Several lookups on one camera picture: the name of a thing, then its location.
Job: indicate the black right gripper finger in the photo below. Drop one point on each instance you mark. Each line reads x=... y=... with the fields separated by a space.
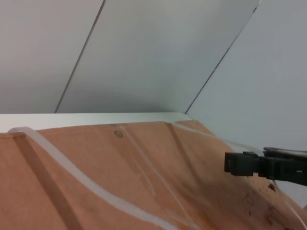
x=275 y=165

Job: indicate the brown cardboard box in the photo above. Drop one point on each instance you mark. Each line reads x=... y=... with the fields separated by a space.
x=96 y=155

